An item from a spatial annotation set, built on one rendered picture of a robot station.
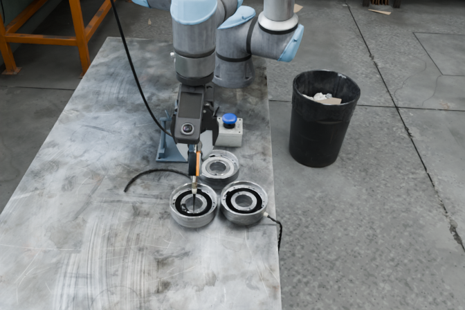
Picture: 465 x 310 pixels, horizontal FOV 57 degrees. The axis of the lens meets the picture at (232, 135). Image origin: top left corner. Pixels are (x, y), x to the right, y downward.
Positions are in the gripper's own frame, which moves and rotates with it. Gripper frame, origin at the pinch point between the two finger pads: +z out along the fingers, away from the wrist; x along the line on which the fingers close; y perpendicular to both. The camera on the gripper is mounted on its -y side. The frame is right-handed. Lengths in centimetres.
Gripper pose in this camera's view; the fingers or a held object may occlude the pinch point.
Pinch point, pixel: (195, 158)
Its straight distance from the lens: 91.3
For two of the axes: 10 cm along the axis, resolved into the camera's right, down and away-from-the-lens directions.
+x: -10.0, -0.4, -0.2
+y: 0.1, -6.2, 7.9
